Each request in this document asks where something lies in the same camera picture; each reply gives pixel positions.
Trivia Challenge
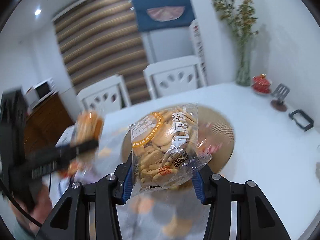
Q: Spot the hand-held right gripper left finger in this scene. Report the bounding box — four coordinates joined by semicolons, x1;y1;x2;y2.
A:
41;152;134;240

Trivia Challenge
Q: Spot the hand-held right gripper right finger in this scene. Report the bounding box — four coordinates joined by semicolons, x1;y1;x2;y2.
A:
191;169;287;240

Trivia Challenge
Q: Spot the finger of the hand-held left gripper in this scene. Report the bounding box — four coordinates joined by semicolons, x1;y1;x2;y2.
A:
57;140;99;164

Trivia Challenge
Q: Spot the orange rice cracker bag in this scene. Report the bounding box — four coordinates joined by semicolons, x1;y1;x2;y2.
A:
66;111;104;178

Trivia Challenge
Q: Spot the clear bag of round biscuits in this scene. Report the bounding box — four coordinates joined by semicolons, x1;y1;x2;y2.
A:
127;102;213;197

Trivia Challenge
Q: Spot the brown ribbed bowl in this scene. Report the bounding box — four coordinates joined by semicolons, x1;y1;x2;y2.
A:
121;105;235;188

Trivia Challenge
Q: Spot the person's left hand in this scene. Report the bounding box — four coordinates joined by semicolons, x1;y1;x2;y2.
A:
11;180;53;239

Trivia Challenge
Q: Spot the brown wooden cabinet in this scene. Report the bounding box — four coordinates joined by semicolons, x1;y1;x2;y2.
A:
24;92;75;155

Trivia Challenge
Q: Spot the white microwave oven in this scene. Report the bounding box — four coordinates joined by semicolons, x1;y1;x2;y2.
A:
25;80;56;105

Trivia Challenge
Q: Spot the white dining chair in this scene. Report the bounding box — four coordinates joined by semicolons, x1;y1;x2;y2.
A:
143;55;208;99
76;75;132;117

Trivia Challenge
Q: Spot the striped window blind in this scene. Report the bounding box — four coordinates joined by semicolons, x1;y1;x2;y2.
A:
51;0;150;105

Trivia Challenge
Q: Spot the red ornament on dish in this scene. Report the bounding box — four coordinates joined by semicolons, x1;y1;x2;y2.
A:
251;74;273;95

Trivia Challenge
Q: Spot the black folding stand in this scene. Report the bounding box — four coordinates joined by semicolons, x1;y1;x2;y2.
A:
289;109;314;132

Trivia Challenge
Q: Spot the clear glass vase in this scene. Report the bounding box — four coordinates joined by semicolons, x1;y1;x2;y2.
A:
235;42;252;87

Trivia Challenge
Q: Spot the metal phone stand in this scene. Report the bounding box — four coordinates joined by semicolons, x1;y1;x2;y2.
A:
270;83;291;112

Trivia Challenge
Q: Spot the white refrigerator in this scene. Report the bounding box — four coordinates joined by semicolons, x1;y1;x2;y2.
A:
140;25;200;64

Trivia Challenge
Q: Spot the white rack with red print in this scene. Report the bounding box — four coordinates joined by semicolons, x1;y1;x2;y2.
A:
189;20;208;85

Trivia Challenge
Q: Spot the blue refrigerator cover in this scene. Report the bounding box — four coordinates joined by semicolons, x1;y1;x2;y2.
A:
131;0;196;33

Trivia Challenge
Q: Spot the dried flower bunch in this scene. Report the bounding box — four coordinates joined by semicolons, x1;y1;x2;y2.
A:
208;0;259;53

